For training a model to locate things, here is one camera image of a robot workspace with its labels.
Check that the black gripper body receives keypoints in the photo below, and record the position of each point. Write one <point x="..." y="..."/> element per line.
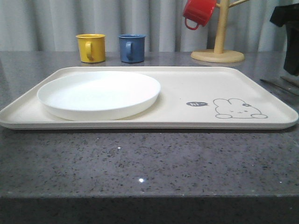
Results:
<point x="288" y="16"/>

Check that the silver chopstick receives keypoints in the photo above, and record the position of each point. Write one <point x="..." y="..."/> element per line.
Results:
<point x="291" y="80"/>
<point x="277" y="84"/>

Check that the white round plate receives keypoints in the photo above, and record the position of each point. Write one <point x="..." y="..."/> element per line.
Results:
<point x="102" y="95"/>

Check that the wooden mug tree stand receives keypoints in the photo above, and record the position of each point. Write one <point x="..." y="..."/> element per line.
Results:
<point x="218" y="54"/>

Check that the red mug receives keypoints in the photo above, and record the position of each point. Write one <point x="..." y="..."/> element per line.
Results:
<point x="198" y="11"/>

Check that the cream rabbit tray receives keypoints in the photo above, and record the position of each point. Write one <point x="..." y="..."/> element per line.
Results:
<point x="191" y="97"/>

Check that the blue mug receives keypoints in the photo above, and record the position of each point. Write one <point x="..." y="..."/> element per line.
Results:
<point x="132" y="48"/>

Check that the yellow mug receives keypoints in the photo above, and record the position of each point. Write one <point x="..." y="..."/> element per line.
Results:
<point x="92" y="48"/>

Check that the grey curtain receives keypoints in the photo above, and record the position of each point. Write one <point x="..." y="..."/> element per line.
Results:
<point x="52" y="25"/>

